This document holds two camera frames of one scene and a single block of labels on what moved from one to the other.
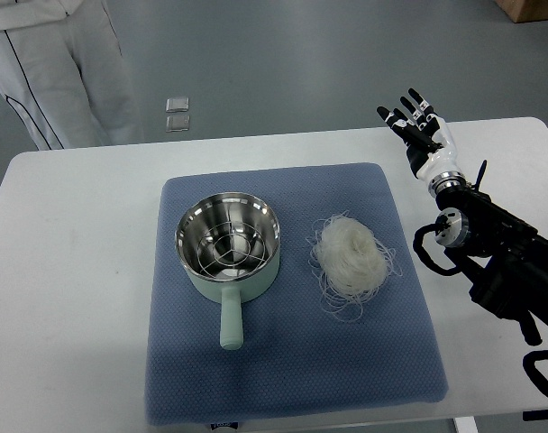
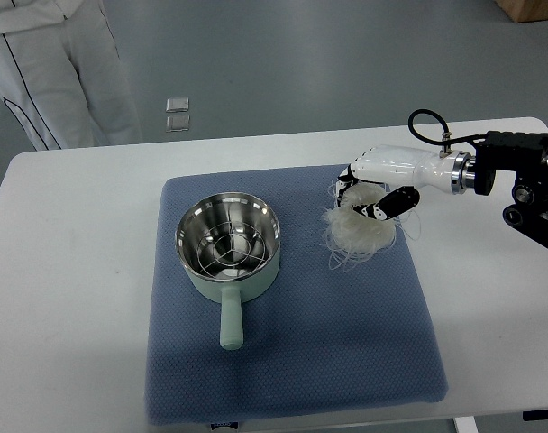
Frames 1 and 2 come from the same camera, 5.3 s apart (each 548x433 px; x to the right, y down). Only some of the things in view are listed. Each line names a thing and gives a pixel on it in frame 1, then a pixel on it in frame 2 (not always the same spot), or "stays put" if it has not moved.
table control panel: x=543 y=414 stays put
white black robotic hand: x=429 y=143 → x=402 y=170
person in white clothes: x=61 y=66 stays put
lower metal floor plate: x=178 y=124 stays put
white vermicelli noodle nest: x=352 y=262 → x=351 y=235
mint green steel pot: x=228 y=245 stays put
